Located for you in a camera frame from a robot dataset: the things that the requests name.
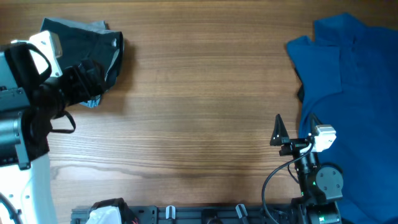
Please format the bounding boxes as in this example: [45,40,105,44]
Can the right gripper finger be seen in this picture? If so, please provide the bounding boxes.
[308,113,322,136]
[270,114,290,146]

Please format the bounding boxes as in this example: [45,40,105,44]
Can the black shorts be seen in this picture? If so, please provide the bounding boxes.
[40,22,124,90]

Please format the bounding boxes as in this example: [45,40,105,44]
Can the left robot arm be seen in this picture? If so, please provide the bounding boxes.
[1,42,106,223]

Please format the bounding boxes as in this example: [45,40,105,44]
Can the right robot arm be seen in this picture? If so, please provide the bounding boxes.
[263,114,343,223]

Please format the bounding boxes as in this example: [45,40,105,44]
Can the light blue folded jeans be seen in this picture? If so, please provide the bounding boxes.
[80,95,102,108]

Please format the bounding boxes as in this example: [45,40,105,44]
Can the grey folded trousers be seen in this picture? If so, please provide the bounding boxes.
[42,17,109,33]

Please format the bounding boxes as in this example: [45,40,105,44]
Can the blue polo shirt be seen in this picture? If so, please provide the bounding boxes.
[287,14,397,223]

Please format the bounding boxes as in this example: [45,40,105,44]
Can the right black cable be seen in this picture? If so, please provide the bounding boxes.
[261,141,313,224]

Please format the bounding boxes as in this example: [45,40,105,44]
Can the black cable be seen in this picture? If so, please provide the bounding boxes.
[261,141,313,224]
[0,42,77,224]

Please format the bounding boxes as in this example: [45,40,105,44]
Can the left black cable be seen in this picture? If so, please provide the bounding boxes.
[0,42,77,224]

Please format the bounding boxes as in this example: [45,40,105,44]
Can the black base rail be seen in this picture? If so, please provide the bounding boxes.
[70,204,298,224]

